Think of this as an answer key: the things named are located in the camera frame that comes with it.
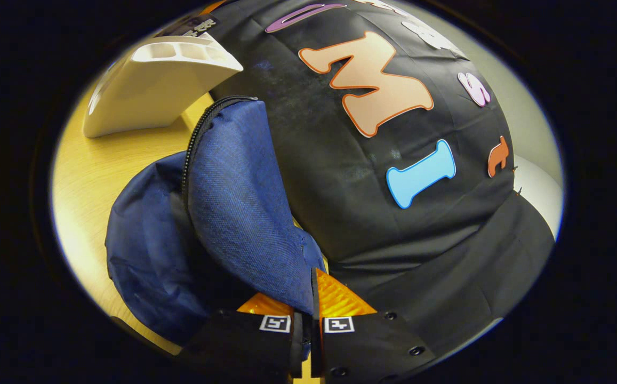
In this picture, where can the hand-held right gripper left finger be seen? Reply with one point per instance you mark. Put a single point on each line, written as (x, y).
(244, 346)

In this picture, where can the grey cover book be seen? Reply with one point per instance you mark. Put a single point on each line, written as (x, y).
(193, 25)

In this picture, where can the white plastic bookshelf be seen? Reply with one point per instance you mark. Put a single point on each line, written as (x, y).
(153, 90)

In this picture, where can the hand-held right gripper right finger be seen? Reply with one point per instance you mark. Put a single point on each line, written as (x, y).
(316, 346)

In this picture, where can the black backdrop cloth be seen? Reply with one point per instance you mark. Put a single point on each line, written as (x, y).
(340, 186)

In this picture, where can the blue schoolbag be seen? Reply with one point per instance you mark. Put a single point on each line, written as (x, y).
(233, 202)

